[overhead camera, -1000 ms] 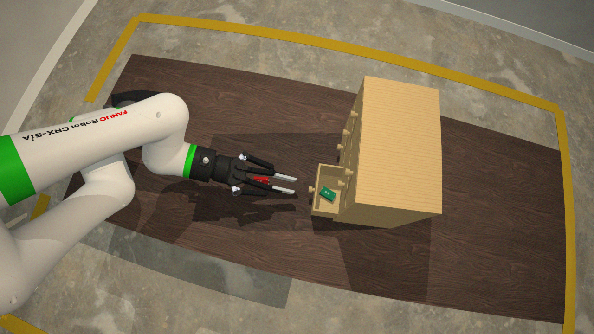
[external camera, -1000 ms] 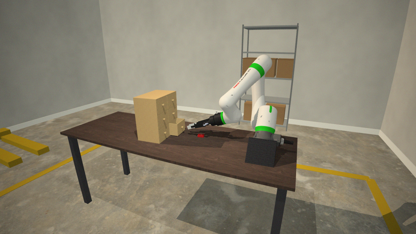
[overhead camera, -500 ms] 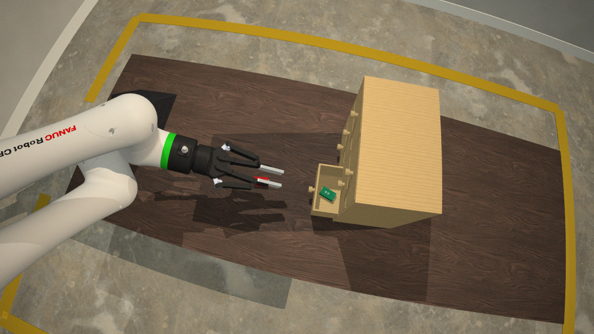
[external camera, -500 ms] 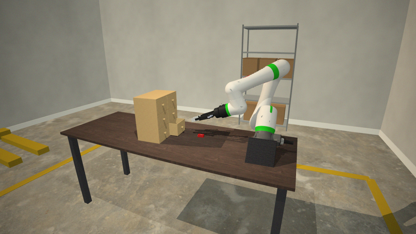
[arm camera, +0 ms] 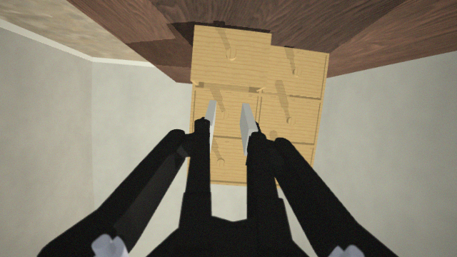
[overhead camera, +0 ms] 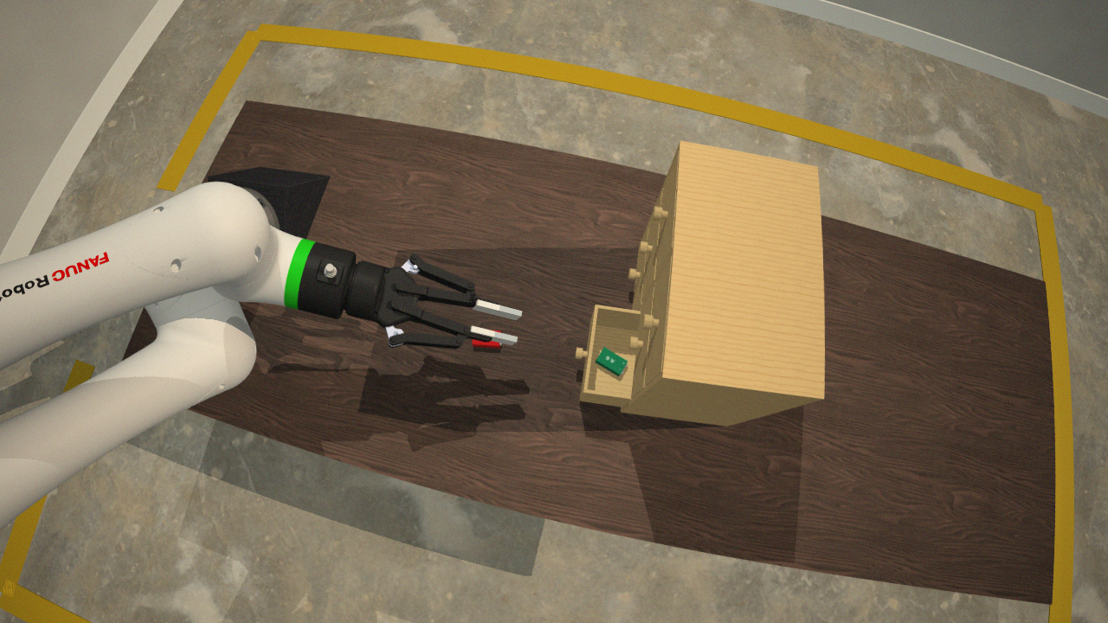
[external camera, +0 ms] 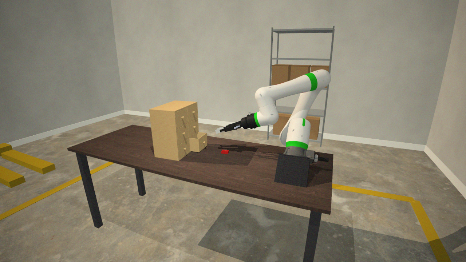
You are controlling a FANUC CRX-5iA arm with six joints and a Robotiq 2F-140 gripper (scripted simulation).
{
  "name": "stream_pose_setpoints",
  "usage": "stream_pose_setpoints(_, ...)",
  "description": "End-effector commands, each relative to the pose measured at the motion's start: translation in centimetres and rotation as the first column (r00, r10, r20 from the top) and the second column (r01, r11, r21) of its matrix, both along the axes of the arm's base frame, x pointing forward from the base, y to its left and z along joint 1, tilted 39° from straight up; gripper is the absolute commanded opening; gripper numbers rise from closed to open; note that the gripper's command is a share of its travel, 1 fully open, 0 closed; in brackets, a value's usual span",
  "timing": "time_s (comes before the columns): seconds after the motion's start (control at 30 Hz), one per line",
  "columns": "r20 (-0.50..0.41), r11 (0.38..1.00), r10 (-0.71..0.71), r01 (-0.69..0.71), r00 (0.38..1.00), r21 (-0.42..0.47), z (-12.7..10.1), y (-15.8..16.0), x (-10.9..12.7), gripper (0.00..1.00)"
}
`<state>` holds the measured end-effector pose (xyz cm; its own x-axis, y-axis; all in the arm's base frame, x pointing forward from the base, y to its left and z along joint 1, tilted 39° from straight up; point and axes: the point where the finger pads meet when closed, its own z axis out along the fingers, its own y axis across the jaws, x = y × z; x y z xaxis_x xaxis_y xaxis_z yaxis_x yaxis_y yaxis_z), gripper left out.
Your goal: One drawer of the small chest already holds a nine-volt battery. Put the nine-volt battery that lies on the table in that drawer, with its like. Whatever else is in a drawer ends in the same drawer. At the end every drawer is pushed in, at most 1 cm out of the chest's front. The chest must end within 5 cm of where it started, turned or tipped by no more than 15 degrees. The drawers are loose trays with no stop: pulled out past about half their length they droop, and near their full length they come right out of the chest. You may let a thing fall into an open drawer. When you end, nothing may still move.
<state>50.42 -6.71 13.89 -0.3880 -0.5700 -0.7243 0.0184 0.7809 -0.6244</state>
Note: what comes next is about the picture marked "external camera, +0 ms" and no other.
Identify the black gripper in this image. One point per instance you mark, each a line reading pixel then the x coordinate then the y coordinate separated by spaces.
pixel 233 126

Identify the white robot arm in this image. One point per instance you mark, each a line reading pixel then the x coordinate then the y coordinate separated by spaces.
pixel 297 129

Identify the light wooden chest of drawers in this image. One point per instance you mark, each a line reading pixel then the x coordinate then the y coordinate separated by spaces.
pixel 164 130

